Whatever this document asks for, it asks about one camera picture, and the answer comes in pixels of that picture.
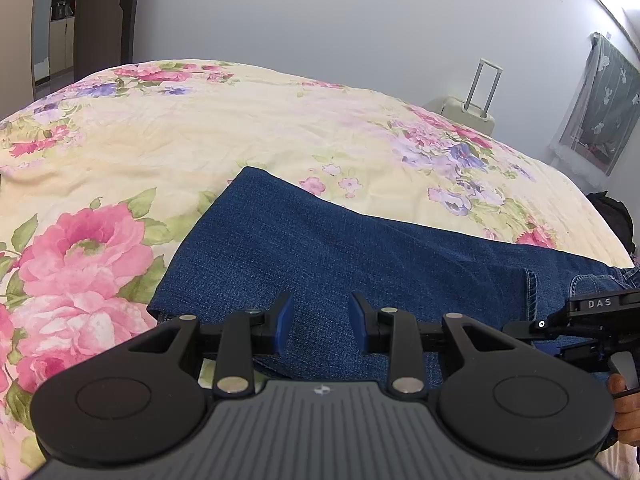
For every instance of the floral yellow bed blanket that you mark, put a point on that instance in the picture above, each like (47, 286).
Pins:
(165, 125)

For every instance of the person's right hand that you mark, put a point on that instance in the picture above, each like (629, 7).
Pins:
(625, 410)

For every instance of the blue denim pants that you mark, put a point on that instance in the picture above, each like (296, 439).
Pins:
(310, 245)

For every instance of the grey printed curtain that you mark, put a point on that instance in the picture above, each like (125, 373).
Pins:
(607, 110)

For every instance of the black bag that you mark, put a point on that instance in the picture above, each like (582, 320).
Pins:
(617, 217)

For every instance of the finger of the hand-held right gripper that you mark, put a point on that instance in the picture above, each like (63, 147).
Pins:
(527, 329)

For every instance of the shelf cabinet with items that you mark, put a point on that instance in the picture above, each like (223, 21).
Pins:
(57, 20)

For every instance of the wall pipe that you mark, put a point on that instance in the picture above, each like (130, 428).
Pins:
(607, 5)

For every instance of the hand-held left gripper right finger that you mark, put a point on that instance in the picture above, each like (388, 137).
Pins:
(358, 322)

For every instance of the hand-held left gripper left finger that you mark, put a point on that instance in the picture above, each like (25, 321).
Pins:
(284, 322)

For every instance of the cream suitcase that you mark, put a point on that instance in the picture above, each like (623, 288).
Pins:
(460, 115)

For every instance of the brown wooden door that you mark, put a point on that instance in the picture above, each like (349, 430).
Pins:
(102, 15)

